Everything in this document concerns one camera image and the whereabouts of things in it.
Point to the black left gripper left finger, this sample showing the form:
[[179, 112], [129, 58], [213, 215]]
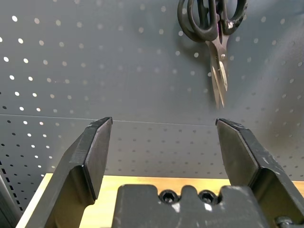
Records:
[[78, 166]]

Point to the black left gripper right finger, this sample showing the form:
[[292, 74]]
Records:
[[261, 171]]

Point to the grey slotted upright post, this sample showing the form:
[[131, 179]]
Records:
[[7, 202]]

